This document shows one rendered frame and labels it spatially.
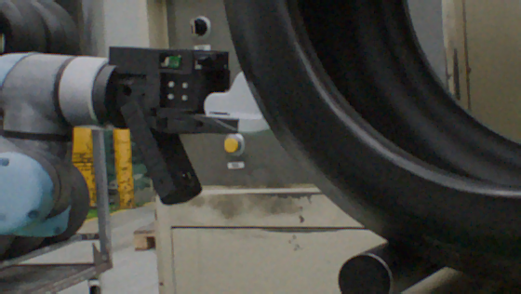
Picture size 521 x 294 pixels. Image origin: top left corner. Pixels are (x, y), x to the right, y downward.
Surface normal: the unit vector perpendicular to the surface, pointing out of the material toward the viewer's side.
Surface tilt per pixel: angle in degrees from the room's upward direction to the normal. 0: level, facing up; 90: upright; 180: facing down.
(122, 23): 90
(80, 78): 61
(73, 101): 101
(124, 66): 90
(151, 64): 90
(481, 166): 81
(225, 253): 90
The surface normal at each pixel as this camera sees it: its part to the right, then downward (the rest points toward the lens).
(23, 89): -0.46, 0.02
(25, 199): 0.04, 0.04
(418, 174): -0.52, 0.25
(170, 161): 0.75, -0.45
